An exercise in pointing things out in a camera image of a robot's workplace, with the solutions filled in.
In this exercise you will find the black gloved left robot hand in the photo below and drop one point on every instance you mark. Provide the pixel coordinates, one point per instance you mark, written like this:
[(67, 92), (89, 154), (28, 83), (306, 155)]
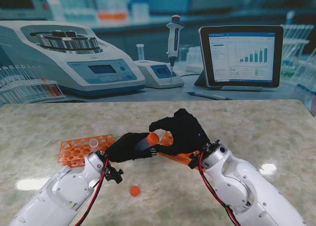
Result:
[(123, 149)]

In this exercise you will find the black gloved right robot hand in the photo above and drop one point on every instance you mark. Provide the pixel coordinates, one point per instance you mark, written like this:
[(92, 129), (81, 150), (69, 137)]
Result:
[(187, 134)]

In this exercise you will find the clear plastic test tube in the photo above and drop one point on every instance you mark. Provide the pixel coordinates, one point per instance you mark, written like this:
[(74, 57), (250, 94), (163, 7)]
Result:
[(143, 144), (94, 144)]

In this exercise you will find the orange tube cap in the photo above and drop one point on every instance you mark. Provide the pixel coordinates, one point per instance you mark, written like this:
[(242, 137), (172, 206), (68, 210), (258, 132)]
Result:
[(153, 138), (135, 191)]

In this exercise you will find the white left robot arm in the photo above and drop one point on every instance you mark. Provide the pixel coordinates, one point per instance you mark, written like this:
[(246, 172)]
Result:
[(54, 196)]

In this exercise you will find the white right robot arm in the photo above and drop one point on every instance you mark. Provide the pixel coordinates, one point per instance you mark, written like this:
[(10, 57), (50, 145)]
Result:
[(242, 186)]

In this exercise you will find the orange test tube rack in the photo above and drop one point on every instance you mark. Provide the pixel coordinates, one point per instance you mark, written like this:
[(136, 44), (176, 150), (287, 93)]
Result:
[(166, 139), (74, 154)]

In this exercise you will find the printed laboratory backdrop banner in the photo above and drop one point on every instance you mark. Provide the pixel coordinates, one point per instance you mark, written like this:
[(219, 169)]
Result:
[(158, 38)]

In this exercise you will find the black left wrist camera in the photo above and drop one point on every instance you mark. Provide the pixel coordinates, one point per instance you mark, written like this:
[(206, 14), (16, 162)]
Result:
[(115, 174)]

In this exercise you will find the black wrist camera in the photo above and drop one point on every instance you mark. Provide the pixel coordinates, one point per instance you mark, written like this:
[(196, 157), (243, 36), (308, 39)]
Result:
[(195, 161), (115, 174)]

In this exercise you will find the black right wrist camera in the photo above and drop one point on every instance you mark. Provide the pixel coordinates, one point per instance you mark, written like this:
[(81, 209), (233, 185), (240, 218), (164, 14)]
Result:
[(195, 161)]

